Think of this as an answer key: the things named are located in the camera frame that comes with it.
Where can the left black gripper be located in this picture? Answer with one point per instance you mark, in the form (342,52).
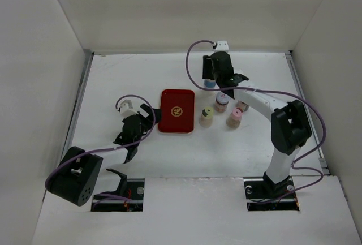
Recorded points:
(149,111)

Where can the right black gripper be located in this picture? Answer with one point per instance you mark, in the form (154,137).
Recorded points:
(207,67)

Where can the tall bottle grey cap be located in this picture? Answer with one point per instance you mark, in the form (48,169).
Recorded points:
(209,84)

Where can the yellow cap spice bottle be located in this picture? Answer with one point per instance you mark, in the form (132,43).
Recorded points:
(206,117)

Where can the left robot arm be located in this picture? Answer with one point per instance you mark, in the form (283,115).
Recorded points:
(75,177)

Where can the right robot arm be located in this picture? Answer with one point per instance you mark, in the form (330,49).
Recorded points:
(290,128)

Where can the red lacquer tray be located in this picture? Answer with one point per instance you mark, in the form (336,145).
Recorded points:
(177,111)

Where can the pink cap spice bottle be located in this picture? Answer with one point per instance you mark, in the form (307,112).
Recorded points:
(234,119)

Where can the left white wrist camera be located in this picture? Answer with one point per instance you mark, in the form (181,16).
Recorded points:
(125,108)

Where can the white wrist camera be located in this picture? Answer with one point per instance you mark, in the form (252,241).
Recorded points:
(221,45)
(125,108)

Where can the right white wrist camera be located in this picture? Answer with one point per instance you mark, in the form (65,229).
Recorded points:
(221,45)

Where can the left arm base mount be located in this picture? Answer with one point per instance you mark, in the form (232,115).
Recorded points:
(127,197)

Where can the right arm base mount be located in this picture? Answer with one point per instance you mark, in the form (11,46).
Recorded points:
(259,199)

